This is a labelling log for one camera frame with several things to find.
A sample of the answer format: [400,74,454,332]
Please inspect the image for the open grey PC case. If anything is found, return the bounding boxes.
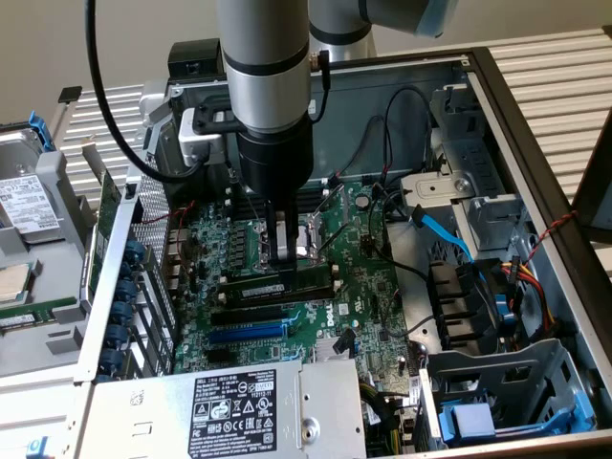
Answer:
[74,45,612,459]

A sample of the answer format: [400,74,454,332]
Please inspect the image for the blue flat data wire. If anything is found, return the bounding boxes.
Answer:
[409,204,479,264]

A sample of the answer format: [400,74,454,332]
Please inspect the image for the black fan shroud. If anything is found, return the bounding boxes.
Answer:
[427,260,503,350]

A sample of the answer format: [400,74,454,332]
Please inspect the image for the thick black wire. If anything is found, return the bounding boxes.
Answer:
[367,184,431,283]

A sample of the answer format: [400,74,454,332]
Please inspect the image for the silver power supply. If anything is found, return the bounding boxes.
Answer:
[78,358,367,459]

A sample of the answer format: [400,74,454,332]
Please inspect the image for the dark framed panel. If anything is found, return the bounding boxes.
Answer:
[571,109,612,245]

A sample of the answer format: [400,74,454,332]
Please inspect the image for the black RAM slot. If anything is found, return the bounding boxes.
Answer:
[220,289,342,311]
[232,189,331,208]
[231,184,331,202]
[233,203,331,222]
[232,196,331,215]

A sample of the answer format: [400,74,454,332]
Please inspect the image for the red yellow power wires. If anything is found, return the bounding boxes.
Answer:
[501,255,558,336]

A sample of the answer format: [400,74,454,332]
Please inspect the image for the CPU socket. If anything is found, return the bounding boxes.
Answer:
[257,209,331,269]

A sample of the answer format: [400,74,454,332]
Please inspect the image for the red black twisted wire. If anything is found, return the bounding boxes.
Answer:
[523,209,579,269]

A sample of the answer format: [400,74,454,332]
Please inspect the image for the thin red wire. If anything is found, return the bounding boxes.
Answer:
[142,200,197,226]

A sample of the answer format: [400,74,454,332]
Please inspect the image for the green graphics card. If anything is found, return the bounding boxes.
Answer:
[83,136,124,300]

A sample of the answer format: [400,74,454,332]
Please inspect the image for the hard disk with white label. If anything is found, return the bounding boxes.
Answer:
[0,127,66,235]

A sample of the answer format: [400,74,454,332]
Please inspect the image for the long black expansion slot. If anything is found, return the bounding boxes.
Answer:
[209,305,284,327]

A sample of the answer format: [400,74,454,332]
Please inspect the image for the black box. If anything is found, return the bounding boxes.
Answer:
[166,40,229,83]

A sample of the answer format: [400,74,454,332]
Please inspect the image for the grey chipset heatsink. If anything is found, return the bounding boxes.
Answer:
[313,337,358,363]

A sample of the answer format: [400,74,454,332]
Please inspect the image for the small blue latch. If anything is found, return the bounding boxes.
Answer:
[26,437,52,459]

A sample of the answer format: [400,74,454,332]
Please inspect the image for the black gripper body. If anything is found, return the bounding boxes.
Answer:
[237,121,316,197]

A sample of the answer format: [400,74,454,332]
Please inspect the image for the green motherboard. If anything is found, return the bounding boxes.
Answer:
[162,179,417,379]

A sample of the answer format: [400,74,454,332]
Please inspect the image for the blue disk caddy clip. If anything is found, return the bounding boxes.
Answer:
[28,110,55,155]

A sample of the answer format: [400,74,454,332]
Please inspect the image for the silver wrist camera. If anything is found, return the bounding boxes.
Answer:
[177,95,250,167]

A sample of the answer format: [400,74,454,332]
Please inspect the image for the silver CPU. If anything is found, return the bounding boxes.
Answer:
[0,261,35,305]

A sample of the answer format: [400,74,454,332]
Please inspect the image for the blue expansion slot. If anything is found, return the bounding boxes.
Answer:
[208,320,289,344]

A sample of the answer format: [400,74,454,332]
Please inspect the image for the black looped wire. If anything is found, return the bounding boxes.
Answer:
[383,85,440,187]

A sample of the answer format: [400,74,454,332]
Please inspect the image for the silver optical drive bay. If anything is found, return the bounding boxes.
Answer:
[400,83,527,254]

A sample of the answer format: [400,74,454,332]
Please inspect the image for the light grey metal panel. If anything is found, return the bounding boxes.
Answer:
[0,370,95,459]

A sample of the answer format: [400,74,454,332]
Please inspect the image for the grey parts rack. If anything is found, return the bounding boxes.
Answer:
[0,121,104,379]

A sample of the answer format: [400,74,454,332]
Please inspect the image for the green RAM stick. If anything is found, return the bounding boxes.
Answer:
[0,295,78,330]
[217,268,336,307]

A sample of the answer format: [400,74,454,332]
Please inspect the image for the blue cable connector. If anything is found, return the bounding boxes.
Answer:
[494,292,516,329]

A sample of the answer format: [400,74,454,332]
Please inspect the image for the short black wrist cable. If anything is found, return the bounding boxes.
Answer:
[309,50,332,126]

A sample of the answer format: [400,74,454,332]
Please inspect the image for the long black arm cable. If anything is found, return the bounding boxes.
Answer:
[84,0,212,186]

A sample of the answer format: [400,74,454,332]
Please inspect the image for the power supply wire bundle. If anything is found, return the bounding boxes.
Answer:
[358,380,420,455]

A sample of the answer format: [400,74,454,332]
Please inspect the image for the silver bracket black tip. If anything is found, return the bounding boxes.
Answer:
[50,85,83,142]

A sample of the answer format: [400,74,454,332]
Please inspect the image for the grey disk bay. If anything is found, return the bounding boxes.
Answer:
[420,338,599,450]

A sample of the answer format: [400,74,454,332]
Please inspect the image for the blue disk caddy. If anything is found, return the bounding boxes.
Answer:
[438,382,598,446]

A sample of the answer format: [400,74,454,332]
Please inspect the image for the silver socket cover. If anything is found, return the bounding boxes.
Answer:
[309,184,346,257]

